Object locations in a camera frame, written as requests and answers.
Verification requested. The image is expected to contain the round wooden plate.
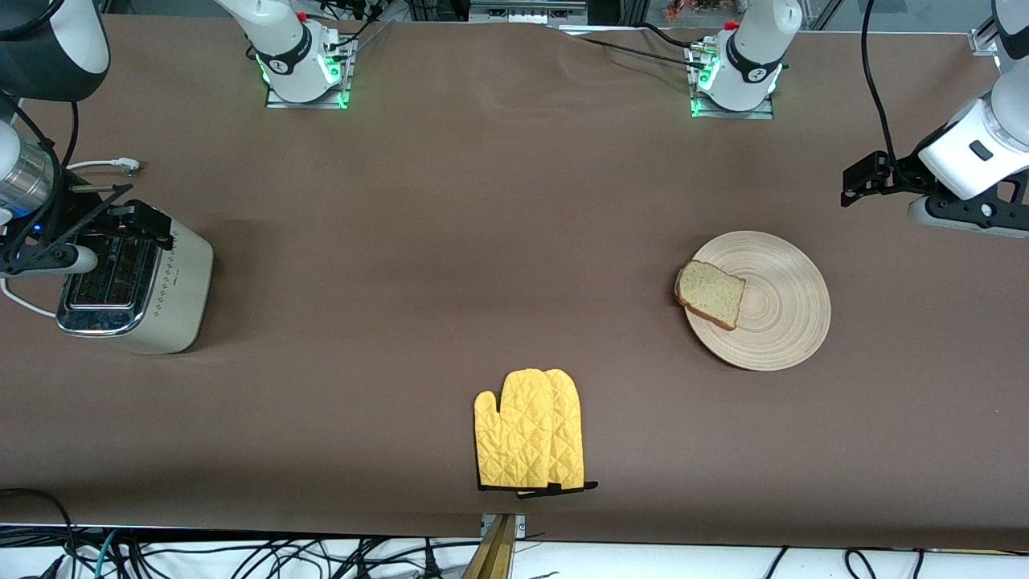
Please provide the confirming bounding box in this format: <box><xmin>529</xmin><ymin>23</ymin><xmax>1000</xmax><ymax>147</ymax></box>
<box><xmin>682</xmin><ymin>231</ymin><xmax>831</xmax><ymax>372</ymax></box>

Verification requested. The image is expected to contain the slice of brown bread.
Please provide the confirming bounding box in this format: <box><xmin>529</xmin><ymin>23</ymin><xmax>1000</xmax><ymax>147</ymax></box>
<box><xmin>675</xmin><ymin>260</ymin><xmax>747</xmax><ymax>331</ymax></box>

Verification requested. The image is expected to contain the cream and chrome toaster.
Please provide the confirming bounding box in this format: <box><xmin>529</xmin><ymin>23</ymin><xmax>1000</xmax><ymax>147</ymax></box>
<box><xmin>56</xmin><ymin>201</ymin><xmax>215</xmax><ymax>355</ymax></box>

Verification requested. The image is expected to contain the brown table cover cloth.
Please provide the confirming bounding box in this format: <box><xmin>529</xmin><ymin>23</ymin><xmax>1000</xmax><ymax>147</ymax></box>
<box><xmin>0</xmin><ymin>14</ymin><xmax>1029</xmax><ymax>552</ymax></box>

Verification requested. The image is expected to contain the grey power strip box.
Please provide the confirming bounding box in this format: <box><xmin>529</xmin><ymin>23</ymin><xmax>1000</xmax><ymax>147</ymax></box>
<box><xmin>469</xmin><ymin>0</ymin><xmax>588</xmax><ymax>24</ymax></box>

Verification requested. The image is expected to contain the yellow quilted oven mitt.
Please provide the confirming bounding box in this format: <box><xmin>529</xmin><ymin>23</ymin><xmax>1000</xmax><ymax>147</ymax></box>
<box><xmin>547</xmin><ymin>369</ymin><xmax>600</xmax><ymax>496</ymax></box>
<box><xmin>474</xmin><ymin>368</ymin><xmax>564</xmax><ymax>493</ymax></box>

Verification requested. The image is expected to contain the wooden beam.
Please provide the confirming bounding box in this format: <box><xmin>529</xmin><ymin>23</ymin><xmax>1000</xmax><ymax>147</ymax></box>
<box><xmin>462</xmin><ymin>515</ymin><xmax>517</xmax><ymax>579</ymax></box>

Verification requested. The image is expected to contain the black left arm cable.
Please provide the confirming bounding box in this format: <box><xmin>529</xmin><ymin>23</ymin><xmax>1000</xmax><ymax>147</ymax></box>
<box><xmin>862</xmin><ymin>0</ymin><xmax>898</xmax><ymax>166</ymax></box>

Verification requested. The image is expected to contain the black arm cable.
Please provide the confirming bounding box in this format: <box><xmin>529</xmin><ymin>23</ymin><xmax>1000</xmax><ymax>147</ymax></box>
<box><xmin>862</xmin><ymin>0</ymin><xmax>898</xmax><ymax>166</ymax></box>
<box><xmin>6</xmin><ymin>101</ymin><xmax>81</xmax><ymax>270</ymax></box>

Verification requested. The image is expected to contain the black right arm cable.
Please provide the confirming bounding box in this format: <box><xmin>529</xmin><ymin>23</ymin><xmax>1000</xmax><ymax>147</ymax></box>
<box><xmin>6</xmin><ymin>101</ymin><xmax>81</xmax><ymax>270</ymax></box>

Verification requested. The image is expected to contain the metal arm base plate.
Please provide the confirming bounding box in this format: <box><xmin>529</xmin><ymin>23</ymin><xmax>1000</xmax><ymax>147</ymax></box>
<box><xmin>265</xmin><ymin>32</ymin><xmax>355</xmax><ymax>110</ymax></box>
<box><xmin>690</xmin><ymin>40</ymin><xmax>776</xmax><ymax>120</ymax></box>

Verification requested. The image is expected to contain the black cable on table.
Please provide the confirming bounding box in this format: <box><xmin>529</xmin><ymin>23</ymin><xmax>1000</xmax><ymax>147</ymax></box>
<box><xmin>563</xmin><ymin>23</ymin><xmax>712</xmax><ymax>72</ymax></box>

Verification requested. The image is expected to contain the black looped cable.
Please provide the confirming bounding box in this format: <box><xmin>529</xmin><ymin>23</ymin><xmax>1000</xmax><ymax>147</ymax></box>
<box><xmin>0</xmin><ymin>487</ymin><xmax>78</xmax><ymax>579</ymax></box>

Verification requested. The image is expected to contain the teal cable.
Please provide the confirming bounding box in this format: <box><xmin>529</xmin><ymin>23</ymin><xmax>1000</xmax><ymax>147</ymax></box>
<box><xmin>93</xmin><ymin>529</ymin><xmax>121</xmax><ymax>579</ymax></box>

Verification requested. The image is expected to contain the black cable tangle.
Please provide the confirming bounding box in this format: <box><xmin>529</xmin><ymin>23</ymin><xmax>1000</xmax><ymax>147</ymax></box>
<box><xmin>121</xmin><ymin>535</ymin><xmax>483</xmax><ymax>579</ymax></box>

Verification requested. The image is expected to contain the small metal bracket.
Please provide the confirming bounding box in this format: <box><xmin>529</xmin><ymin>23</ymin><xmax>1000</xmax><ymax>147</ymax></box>
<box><xmin>480</xmin><ymin>513</ymin><xmax>528</xmax><ymax>538</ymax></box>

